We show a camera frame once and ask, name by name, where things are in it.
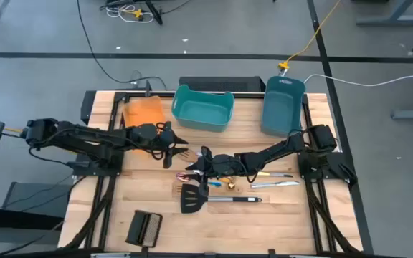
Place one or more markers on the orange translucent plastic bin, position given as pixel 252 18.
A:
pixel 143 111

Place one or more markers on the black table frame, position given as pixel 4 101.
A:
pixel 113 111

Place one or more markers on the grey desk frame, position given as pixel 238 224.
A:
pixel 393 18

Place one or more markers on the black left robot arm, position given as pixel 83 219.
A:
pixel 84 138

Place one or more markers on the wooden slotted spoon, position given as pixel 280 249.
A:
pixel 186 156

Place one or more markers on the silver metal knife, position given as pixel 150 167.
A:
pixel 198 154
pixel 274 184

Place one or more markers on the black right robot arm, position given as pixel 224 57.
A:
pixel 274 148

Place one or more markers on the light teal plastic bin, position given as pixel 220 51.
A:
pixel 203 111

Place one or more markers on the black slotted spatula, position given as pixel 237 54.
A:
pixel 192 199

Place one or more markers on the dark teal plastic bin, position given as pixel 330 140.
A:
pixel 282 107

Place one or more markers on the black mesh holder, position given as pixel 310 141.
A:
pixel 143 229

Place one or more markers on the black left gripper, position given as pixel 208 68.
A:
pixel 149 138

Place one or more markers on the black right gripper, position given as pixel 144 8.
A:
pixel 224 165

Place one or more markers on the black computer case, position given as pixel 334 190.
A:
pixel 221 84

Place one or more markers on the small gold utensil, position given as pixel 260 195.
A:
pixel 231 185

